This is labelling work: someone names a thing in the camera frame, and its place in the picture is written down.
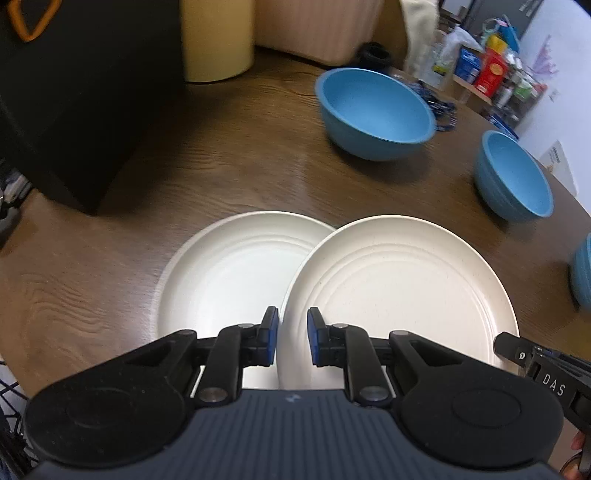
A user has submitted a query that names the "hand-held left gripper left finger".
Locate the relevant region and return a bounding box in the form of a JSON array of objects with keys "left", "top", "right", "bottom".
[{"left": 111, "top": 305, "right": 280, "bottom": 408}]

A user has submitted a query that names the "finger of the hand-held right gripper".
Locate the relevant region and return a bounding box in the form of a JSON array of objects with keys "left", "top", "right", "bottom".
[{"left": 492, "top": 332, "right": 537, "bottom": 377}]

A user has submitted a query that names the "purple wall decoration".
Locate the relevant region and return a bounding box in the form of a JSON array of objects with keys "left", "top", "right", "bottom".
[{"left": 530, "top": 34, "right": 562, "bottom": 77}]

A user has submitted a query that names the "black cup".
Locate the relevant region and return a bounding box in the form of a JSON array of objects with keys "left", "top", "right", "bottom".
[{"left": 357, "top": 42, "right": 393, "bottom": 70}]

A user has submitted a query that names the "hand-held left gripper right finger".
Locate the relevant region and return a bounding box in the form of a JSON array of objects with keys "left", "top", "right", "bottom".
[{"left": 307, "top": 306, "right": 476, "bottom": 408}]

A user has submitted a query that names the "pink suitcase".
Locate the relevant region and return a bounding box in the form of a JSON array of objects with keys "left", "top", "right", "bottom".
[{"left": 253, "top": 0, "right": 385, "bottom": 66}]

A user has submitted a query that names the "white paper sign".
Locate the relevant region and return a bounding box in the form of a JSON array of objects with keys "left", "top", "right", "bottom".
[{"left": 537, "top": 140, "right": 578, "bottom": 195}]

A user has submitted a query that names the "red box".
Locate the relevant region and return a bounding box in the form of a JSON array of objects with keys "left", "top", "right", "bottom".
[{"left": 474, "top": 48, "right": 509, "bottom": 98}]

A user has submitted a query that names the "blue bag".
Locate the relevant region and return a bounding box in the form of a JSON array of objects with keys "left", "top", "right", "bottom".
[{"left": 479, "top": 16, "right": 520, "bottom": 52}]

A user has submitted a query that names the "wire rack trolley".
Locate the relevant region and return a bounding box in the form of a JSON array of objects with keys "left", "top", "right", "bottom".
[{"left": 491, "top": 50, "right": 546, "bottom": 126}]

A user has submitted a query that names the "black paper bag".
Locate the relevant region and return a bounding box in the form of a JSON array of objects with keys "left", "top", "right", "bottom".
[{"left": 0, "top": 0, "right": 186, "bottom": 216}]

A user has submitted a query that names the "white plastic bag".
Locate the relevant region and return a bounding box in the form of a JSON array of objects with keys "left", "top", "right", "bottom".
[{"left": 431, "top": 25, "right": 484, "bottom": 91}]

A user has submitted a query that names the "beige cloth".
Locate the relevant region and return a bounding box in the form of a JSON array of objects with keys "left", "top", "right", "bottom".
[{"left": 399, "top": 0, "right": 442, "bottom": 80}]

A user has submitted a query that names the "yellow thermos jug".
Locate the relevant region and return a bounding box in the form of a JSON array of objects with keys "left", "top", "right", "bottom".
[{"left": 180, "top": 0, "right": 256, "bottom": 84}]

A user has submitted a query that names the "grey refrigerator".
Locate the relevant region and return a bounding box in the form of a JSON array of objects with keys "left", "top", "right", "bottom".
[{"left": 440, "top": 0, "right": 542, "bottom": 40}]

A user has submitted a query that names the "cream plate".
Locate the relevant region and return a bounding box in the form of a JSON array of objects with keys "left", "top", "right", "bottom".
[
  {"left": 156, "top": 210, "right": 338, "bottom": 391},
  {"left": 276, "top": 214, "right": 520, "bottom": 391}
]

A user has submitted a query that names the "blue box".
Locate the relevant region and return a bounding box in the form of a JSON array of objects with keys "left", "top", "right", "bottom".
[{"left": 454, "top": 45, "right": 486, "bottom": 84}]

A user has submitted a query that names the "blue bowl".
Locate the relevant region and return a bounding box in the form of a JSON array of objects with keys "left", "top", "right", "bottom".
[
  {"left": 570, "top": 233, "right": 591, "bottom": 310},
  {"left": 474, "top": 130, "right": 555, "bottom": 223},
  {"left": 314, "top": 67, "right": 437, "bottom": 162}
]

